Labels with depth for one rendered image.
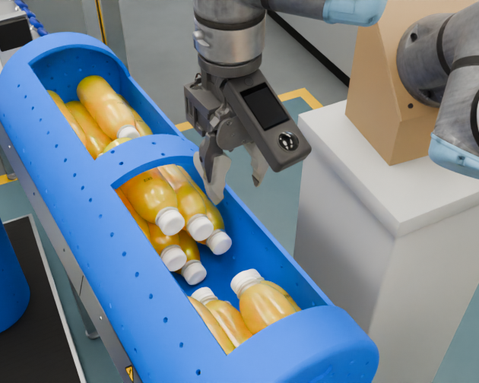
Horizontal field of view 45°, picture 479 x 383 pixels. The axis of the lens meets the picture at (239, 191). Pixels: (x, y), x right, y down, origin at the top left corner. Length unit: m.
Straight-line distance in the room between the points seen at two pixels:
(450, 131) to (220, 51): 0.34
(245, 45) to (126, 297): 0.39
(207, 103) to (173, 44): 3.00
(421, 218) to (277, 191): 1.68
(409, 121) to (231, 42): 0.46
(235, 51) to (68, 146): 0.46
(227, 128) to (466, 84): 0.33
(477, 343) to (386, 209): 1.37
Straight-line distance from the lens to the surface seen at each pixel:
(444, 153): 0.80
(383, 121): 1.03
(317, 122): 1.12
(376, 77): 1.02
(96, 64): 1.34
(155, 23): 3.93
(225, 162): 0.71
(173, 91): 3.25
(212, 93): 0.70
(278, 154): 0.62
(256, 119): 0.63
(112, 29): 1.99
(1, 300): 2.02
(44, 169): 1.05
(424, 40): 0.96
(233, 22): 0.60
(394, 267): 1.08
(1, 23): 1.71
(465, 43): 0.86
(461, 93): 0.82
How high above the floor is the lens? 1.82
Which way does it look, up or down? 44 degrees down
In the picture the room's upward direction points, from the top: straight up
